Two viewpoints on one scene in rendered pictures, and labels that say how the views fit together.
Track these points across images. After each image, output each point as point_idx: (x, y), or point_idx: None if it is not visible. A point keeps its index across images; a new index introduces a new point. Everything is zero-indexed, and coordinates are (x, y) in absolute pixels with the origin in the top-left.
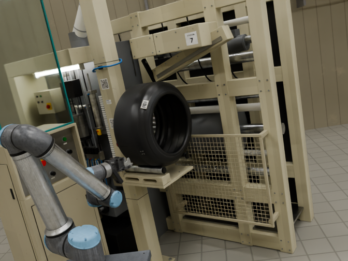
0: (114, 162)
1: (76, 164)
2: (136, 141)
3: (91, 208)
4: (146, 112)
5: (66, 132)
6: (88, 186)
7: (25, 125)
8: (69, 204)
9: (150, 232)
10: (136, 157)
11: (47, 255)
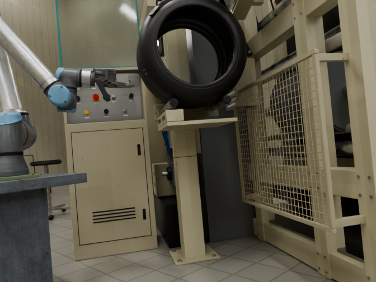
0: (102, 73)
1: (9, 35)
2: (139, 56)
3: (141, 162)
4: (152, 18)
5: (133, 76)
6: (23, 66)
7: None
8: (114, 147)
9: (191, 206)
10: (147, 83)
11: (76, 187)
